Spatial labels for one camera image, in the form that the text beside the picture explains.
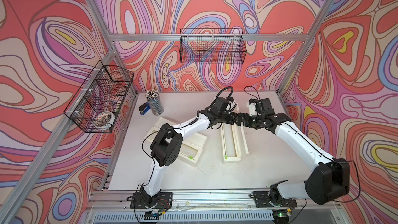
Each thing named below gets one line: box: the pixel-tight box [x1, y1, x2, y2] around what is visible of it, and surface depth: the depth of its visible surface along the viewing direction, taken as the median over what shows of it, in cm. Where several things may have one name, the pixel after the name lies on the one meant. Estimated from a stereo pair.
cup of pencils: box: [145, 88, 165, 116], surface depth 98 cm
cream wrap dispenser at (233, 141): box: [220, 102, 250, 164], surface depth 85 cm
